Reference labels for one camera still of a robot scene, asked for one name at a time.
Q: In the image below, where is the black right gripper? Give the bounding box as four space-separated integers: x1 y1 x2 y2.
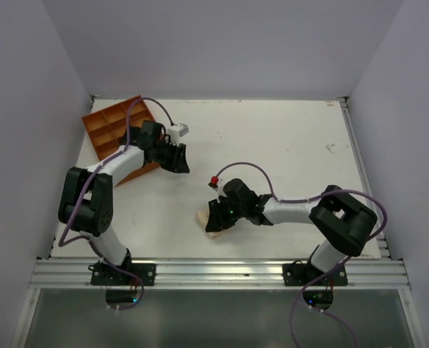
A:
207 196 246 232

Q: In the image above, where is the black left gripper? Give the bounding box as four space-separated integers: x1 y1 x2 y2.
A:
153 139 189 173

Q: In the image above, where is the cream beige underwear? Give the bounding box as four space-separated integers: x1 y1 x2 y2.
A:
196 210 236 239

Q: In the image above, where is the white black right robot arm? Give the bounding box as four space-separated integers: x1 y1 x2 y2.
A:
196 178 378 285

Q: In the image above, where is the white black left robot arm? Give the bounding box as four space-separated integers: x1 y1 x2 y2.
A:
58 120 190 286

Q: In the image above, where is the orange compartment tray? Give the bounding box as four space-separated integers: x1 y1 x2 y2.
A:
76 99 160 186

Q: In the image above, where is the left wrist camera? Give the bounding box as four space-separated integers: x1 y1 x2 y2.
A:
167 123 189 141

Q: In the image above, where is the right wrist camera red cap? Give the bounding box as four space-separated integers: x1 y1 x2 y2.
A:
208 175 224 194

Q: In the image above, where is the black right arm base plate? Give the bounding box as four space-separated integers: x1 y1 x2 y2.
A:
282 260 349 286

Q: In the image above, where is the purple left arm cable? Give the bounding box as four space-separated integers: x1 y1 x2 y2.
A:
57 96 175 311

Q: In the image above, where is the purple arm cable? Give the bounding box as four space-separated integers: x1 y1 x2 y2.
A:
214 161 388 348
57 96 175 311

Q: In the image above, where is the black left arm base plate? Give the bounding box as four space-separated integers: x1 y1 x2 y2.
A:
88 262 156 286

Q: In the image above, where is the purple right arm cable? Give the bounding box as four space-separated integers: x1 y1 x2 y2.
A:
214 161 388 348

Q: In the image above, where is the aluminium mounting rail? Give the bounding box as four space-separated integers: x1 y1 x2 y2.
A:
28 257 410 290

